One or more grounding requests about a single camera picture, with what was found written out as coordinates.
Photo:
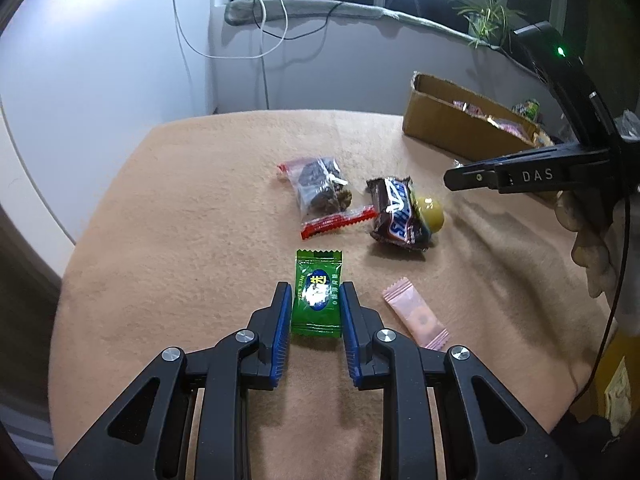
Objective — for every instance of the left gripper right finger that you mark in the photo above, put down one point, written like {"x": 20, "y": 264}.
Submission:
{"x": 379, "y": 358}

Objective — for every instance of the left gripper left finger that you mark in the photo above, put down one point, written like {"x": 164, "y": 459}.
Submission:
{"x": 252, "y": 358}

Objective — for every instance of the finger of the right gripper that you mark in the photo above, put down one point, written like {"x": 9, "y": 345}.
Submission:
{"x": 476, "y": 175}

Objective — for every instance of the small green candy packet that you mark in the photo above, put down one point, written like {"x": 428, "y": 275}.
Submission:
{"x": 316, "y": 310}

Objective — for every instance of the right white gloved hand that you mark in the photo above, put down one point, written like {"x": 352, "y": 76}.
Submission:
{"x": 601, "y": 255}

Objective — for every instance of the pink wafer packet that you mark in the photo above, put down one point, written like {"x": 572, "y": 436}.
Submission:
{"x": 421, "y": 322}

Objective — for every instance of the yellow jelly cup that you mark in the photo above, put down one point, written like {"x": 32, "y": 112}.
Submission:
{"x": 430, "y": 213}

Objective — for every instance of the brown cardboard box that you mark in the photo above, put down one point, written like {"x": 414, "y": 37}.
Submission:
{"x": 465, "y": 123}

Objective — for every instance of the green juice carton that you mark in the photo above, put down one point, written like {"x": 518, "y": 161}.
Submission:
{"x": 529, "y": 109}

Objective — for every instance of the Snickers bar on table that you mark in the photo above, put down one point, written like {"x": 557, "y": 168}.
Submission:
{"x": 397, "y": 222}

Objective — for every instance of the beige table cloth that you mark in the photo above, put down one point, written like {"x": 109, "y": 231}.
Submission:
{"x": 195, "y": 233}

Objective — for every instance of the spider plant in pot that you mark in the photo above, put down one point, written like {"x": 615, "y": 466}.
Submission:
{"x": 489, "y": 22}

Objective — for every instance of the red clear dates packet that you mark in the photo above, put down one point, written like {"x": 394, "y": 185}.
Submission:
{"x": 326, "y": 199}

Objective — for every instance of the grey windowsill cushion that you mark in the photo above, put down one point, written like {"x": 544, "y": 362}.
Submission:
{"x": 247, "y": 12}

